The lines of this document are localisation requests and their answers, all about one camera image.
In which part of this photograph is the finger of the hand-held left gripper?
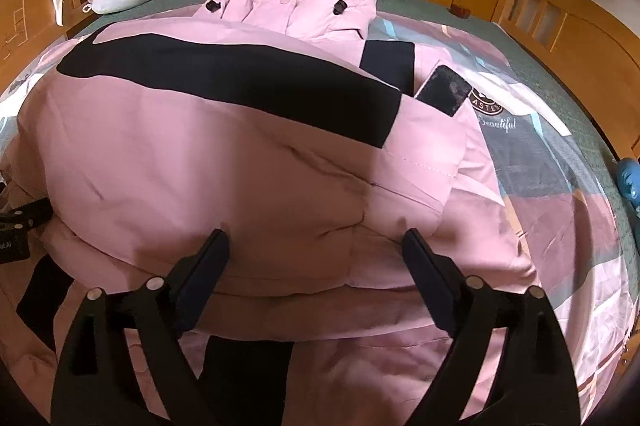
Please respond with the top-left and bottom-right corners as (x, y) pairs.
(0, 199), (53, 232)

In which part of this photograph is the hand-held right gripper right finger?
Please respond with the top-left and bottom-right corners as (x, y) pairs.
(402, 227), (581, 426)

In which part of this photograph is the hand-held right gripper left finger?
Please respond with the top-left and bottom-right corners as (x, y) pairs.
(50, 229), (231, 426)

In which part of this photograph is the pink hooded jacket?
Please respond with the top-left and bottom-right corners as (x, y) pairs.
(0, 0), (541, 426)

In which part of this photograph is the plaid bedsheet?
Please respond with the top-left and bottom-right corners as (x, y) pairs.
(0, 6), (636, 426)

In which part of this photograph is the black smartphone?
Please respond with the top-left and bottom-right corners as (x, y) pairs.
(415, 64), (473, 118)

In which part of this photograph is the blue plush toy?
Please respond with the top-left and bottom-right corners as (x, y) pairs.
(616, 159), (640, 207)

